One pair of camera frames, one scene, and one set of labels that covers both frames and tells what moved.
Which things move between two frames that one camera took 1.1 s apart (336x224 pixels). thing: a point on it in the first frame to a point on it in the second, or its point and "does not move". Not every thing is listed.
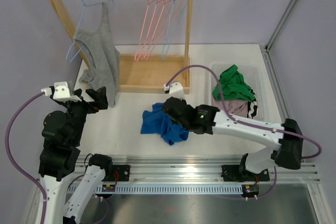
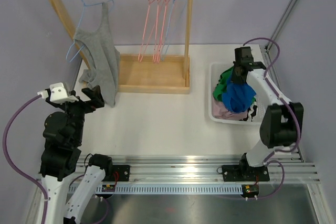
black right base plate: x=238 y=173 does not move
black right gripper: x=184 y=102 to x=234 y=79
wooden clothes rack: x=139 y=73 does not move
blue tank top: x=156 y=121 to x=238 y=97
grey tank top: x=101 y=48 does not move
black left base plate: x=121 y=173 does not move
